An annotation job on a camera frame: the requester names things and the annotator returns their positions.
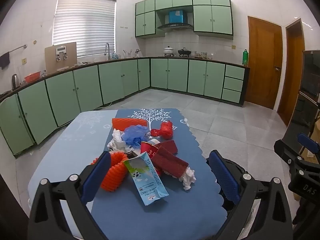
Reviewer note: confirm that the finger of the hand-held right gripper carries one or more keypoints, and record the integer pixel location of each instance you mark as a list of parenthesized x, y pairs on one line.
[(308, 143), (283, 150)]

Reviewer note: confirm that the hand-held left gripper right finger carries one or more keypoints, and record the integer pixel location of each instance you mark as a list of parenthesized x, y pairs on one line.
[(223, 177)]

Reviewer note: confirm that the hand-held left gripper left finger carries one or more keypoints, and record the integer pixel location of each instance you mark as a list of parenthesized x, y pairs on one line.
[(97, 177)]

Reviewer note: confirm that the orange foam net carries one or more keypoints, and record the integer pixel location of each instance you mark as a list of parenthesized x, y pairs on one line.
[(127, 123), (115, 172)]

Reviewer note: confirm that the white tissue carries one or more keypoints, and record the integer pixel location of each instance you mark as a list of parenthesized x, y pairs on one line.
[(117, 140), (188, 180)]

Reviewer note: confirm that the blue and white milk carton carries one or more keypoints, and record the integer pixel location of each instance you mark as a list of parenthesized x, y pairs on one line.
[(145, 177)]

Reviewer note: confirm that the blue plastic bag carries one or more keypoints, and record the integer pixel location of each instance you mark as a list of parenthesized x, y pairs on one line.
[(135, 135)]

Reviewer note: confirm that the red paper cup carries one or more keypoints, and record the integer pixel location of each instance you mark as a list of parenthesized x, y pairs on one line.
[(147, 150)]

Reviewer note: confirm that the red plastic bag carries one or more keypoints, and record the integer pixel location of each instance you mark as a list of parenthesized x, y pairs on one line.
[(166, 130)]

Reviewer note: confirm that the light blue tablecloth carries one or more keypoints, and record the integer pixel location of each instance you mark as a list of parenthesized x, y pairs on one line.
[(62, 150)]

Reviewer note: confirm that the dark blue table runner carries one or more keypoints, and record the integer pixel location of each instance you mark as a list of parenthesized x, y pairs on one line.
[(180, 205)]

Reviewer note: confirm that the black glass cabinet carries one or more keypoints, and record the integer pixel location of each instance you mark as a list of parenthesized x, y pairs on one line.
[(307, 80)]

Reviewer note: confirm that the brown wooden door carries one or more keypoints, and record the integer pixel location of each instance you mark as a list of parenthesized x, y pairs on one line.
[(262, 62), (292, 75)]

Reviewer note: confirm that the green lower kitchen cabinets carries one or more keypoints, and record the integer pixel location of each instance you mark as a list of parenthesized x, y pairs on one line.
[(87, 87)]

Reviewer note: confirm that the green bottle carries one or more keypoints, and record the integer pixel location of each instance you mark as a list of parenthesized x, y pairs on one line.
[(245, 58)]

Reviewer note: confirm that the red plastic basin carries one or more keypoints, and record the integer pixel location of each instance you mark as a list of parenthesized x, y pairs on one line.
[(32, 77)]

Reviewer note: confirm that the glass jar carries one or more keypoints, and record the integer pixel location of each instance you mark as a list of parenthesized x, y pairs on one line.
[(204, 55)]

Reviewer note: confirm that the metal electric kettle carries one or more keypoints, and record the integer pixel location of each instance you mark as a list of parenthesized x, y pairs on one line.
[(15, 82)]

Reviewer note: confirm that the utensil holder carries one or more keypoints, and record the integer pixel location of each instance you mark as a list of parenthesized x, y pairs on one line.
[(128, 54)]

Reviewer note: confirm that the metal kitchen faucet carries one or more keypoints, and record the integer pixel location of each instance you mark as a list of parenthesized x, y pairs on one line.
[(107, 50)]

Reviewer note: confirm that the small metal teapot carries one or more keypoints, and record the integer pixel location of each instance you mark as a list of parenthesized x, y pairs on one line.
[(137, 53)]

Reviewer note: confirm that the black wok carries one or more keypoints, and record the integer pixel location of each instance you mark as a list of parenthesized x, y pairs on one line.
[(184, 52)]

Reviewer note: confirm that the white cooking pot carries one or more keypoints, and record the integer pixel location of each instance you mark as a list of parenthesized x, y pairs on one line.
[(168, 51)]

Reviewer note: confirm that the dark towel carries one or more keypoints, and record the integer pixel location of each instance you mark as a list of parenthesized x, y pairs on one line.
[(4, 60)]

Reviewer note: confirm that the white window blind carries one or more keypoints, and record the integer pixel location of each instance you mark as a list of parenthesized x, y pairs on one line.
[(82, 27)]

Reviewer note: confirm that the metal towel bar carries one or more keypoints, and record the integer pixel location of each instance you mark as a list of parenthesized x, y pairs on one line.
[(18, 48)]

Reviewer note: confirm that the black range hood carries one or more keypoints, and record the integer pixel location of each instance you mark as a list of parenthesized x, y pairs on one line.
[(175, 26)]

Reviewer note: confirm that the green upper wall cabinets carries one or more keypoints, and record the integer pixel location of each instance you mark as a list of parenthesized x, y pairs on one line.
[(212, 17)]

